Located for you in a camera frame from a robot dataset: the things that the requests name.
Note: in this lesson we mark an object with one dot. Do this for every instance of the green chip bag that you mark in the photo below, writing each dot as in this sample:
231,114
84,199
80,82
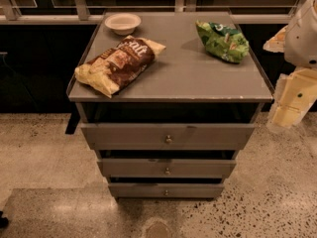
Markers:
223,42

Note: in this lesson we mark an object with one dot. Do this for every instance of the grey drawer cabinet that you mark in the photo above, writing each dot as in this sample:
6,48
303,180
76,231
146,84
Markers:
184,85

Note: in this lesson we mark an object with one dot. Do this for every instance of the grey bottom drawer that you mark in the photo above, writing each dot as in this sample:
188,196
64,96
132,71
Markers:
167,190

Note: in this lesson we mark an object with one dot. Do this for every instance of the grey top drawer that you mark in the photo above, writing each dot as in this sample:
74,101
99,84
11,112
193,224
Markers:
167,136

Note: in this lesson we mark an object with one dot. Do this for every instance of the black object at floor edge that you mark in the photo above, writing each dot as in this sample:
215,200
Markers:
3,221

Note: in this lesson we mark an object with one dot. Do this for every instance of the grey middle drawer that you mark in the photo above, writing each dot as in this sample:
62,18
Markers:
166,168

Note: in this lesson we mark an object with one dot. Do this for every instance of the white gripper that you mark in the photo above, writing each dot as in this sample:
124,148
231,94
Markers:
302,39

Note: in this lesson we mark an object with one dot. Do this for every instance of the grey drawer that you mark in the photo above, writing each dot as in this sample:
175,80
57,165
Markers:
167,190
167,136
166,168

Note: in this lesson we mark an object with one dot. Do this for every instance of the white paper bowl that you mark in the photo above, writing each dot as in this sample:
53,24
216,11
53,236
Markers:
123,23

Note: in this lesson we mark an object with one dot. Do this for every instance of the metal window railing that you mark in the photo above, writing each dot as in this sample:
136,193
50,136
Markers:
90,11

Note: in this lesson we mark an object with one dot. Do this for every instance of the brown yellow chip bag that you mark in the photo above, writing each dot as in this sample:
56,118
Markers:
117,67

